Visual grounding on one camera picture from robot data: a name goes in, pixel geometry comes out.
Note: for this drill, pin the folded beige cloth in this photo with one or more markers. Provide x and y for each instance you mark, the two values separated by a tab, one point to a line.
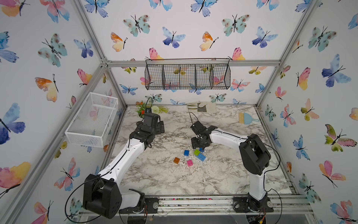
202	107

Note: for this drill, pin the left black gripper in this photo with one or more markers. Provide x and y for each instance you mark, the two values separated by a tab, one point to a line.
160	127

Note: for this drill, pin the long blue lego brick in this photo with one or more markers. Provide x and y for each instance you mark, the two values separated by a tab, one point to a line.
201	157

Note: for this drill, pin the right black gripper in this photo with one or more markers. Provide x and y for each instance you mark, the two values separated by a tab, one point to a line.
194	143

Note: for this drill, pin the green lego brick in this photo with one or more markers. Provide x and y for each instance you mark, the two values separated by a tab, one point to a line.
196	152

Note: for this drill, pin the orange lego brick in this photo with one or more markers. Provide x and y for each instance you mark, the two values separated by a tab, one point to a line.
176	160

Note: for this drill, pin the pink lego brick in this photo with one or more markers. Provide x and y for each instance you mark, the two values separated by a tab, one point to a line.
190	163

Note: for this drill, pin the light blue hand brush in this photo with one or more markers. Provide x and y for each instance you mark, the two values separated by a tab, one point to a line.
247	119

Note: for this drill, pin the potted flower plant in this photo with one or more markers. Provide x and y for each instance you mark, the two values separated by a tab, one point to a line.
143	108

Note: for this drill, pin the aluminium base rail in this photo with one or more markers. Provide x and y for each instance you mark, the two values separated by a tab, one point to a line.
225	205

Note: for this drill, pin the black wire wall basket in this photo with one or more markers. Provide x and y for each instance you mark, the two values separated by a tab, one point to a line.
187	74

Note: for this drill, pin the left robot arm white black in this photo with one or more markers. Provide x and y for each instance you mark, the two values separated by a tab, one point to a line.
102	193

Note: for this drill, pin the white mesh wall basket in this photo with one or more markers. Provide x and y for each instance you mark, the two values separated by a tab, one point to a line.
92	122

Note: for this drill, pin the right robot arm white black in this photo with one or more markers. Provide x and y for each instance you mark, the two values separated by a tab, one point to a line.
255	158

